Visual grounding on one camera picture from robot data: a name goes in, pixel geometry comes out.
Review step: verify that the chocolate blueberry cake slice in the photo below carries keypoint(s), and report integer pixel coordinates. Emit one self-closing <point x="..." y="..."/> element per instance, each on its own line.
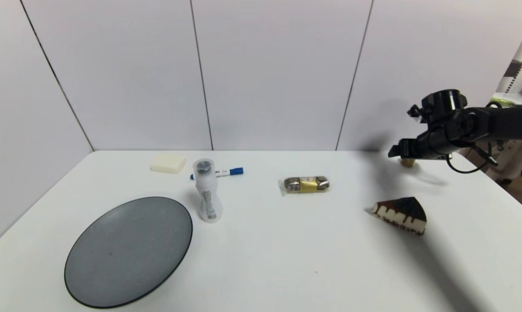
<point x="403" y="215"/>

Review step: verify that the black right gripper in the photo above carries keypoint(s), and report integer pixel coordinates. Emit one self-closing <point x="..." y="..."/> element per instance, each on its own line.
<point x="404" y="147"/>

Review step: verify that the white background desk top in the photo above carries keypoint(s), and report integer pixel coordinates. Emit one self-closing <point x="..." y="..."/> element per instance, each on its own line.
<point x="518" y="99"/>

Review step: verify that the clear plastic bottle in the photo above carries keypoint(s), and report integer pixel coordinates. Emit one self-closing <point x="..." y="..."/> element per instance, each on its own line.
<point x="208" y="195"/>

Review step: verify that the blue capped white marker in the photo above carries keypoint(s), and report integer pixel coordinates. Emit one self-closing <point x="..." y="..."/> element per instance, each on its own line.
<point x="235" y="172"/>

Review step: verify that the green object on desk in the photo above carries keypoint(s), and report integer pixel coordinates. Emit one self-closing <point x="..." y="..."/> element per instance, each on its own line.
<point x="495" y="104"/>

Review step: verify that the round gray plate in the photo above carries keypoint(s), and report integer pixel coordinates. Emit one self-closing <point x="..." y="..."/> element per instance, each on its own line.
<point x="126" y="255"/>

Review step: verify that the black gray right robot arm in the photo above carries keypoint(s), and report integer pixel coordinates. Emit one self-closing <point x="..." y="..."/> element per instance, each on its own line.
<point x="512" y="122"/>

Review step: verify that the gold wrapped snack bar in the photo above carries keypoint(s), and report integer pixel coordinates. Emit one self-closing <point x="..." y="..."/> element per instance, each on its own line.
<point x="306" y="185"/>

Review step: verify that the white soap bar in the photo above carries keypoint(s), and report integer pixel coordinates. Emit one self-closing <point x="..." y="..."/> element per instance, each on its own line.
<point x="168" y="164"/>

